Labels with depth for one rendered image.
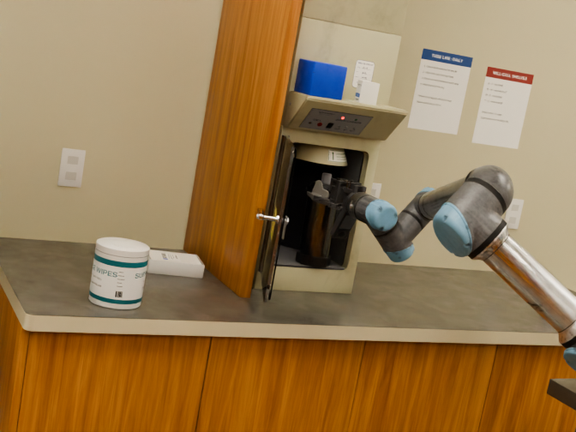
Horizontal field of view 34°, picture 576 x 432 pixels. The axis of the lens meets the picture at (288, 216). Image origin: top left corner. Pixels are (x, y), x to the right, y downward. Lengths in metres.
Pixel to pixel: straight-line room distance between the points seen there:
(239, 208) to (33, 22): 0.79
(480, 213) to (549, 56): 1.56
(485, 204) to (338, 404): 0.77
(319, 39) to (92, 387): 1.10
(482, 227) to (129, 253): 0.83
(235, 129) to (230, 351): 0.66
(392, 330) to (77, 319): 0.86
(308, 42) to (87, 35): 0.66
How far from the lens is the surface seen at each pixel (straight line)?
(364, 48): 2.74
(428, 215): 2.56
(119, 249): 2.31
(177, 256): 2.79
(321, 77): 2.56
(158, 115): 2.97
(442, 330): 2.71
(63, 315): 2.26
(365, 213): 2.50
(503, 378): 2.94
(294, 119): 2.60
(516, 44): 3.57
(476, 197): 2.20
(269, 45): 2.61
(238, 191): 2.68
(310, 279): 2.80
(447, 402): 2.85
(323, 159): 2.75
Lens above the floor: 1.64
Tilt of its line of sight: 10 degrees down
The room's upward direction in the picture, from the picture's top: 10 degrees clockwise
